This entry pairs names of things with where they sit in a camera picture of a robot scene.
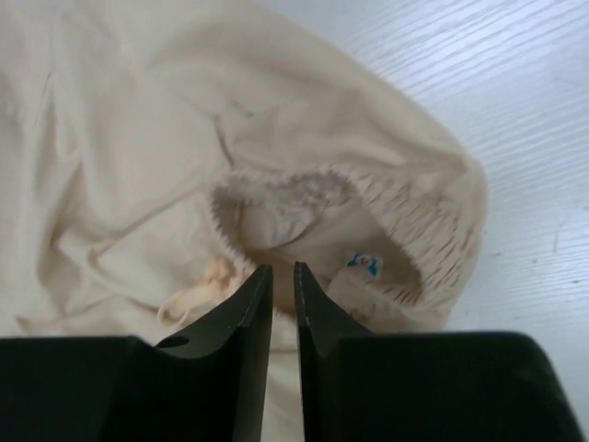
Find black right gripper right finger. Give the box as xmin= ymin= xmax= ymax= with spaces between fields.
xmin=294 ymin=262 xmax=372 ymax=441

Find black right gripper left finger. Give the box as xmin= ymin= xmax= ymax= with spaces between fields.
xmin=157 ymin=265 xmax=272 ymax=441

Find beige trousers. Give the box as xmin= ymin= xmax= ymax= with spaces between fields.
xmin=1 ymin=1 xmax=487 ymax=441

